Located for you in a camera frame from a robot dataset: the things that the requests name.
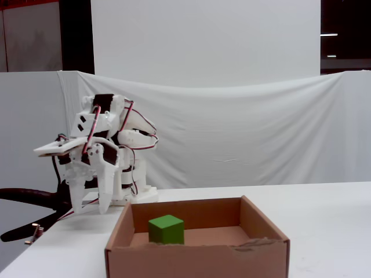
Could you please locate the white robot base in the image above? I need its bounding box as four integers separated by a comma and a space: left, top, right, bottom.
111, 170, 159, 207

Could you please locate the white backdrop panel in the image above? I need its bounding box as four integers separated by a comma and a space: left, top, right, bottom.
90, 0, 322, 88

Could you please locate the table clamp with brass knobs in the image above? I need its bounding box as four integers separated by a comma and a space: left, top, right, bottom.
24, 222, 45, 246

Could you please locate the brown cardboard box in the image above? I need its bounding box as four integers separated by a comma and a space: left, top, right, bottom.
104, 195, 290, 278

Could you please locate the black camera cable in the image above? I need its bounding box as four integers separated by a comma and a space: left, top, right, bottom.
50, 155, 66, 192

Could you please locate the white draped cloth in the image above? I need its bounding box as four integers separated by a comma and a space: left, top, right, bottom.
56, 69, 371, 189

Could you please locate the black cable bundle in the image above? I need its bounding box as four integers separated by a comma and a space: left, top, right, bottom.
0, 173, 73, 243

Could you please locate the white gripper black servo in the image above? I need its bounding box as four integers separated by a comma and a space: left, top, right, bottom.
57, 138, 120, 215

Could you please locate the green cube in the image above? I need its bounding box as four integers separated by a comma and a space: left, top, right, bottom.
148, 214, 186, 246

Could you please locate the white wrist camera mount plate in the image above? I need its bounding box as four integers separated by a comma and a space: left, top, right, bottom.
33, 137, 89, 159

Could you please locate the red white black servo wire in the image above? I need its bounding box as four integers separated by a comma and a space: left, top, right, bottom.
120, 100, 159, 151
82, 105, 102, 159
56, 198, 101, 222
129, 149, 140, 198

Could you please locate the white partition panel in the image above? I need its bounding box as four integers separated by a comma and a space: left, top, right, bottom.
0, 71, 63, 192

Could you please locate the dark window pane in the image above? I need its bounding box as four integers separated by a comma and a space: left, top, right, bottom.
320, 0, 371, 76

